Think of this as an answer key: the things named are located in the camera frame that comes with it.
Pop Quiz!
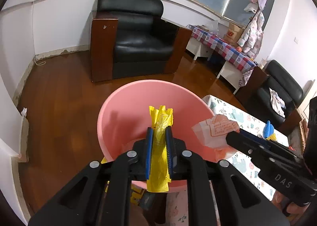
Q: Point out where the yellow plastic wrapper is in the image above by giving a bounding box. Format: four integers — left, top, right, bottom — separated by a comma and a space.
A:
147, 105, 174, 193

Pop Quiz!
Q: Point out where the orange white snack wrapper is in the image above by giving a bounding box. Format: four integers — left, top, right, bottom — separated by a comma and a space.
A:
192, 114, 240, 149

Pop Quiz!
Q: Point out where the pink plastic trash bin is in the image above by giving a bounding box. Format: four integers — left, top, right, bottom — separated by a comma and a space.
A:
97, 79, 239, 193

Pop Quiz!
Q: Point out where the person's right hand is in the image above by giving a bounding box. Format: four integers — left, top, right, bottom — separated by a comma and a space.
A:
271, 191, 310, 215

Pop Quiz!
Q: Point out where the white cloth on armchair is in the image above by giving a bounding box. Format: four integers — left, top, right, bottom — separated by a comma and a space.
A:
269, 88, 286, 118

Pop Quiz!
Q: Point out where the black leather armchair right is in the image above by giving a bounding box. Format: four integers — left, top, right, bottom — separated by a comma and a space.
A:
235, 60, 304, 135

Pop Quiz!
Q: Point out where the black leather armchair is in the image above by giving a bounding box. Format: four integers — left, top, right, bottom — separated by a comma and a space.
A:
235, 60, 304, 135
90, 0, 191, 82

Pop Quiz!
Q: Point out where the yellow cardboard box on floor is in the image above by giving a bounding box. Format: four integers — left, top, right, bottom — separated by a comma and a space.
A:
101, 157, 145, 206

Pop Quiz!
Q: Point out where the floral bear tablecloth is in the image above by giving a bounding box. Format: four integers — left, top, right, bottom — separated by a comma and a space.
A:
164, 94, 290, 226

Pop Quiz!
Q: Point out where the plastic drink cup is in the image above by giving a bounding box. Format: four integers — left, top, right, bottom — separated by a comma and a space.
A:
259, 58, 267, 69

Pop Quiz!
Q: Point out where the checkered cloth side table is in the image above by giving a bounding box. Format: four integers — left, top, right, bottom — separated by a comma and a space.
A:
186, 25, 256, 92

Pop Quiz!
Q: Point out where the orange fruit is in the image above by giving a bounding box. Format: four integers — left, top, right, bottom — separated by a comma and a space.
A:
236, 46, 242, 52

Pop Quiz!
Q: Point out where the black leather armchair left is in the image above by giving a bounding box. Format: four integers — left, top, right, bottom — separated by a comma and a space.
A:
90, 0, 191, 82

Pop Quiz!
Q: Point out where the hanging floral padded jacket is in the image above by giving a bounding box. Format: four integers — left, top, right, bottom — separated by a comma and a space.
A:
237, 11, 265, 60

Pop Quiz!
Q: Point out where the clear plastic bag on table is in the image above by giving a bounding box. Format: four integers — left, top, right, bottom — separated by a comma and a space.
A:
206, 20, 219, 35

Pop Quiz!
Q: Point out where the brown paper bag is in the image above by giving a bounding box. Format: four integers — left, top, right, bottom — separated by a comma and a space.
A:
223, 22, 244, 45

